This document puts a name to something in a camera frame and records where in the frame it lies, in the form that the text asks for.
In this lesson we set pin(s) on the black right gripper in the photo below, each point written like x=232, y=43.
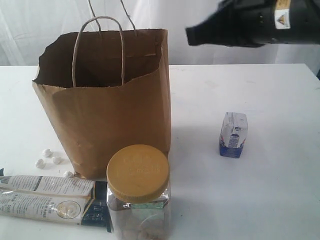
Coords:
x=255, y=23

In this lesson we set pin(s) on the white and blue milk carton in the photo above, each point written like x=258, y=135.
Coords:
x=233, y=134

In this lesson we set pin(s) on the brown paper bag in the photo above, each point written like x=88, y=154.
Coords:
x=106, y=90

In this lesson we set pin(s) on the clear jar with yellow lid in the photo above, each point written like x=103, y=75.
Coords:
x=138, y=193

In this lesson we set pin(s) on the small white candy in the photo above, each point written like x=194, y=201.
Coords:
x=68, y=174

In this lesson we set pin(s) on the white candy right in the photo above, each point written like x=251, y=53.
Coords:
x=56, y=160

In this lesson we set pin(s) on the white candy top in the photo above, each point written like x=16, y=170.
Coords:
x=47, y=153

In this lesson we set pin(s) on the white candy left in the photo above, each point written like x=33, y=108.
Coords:
x=40, y=164

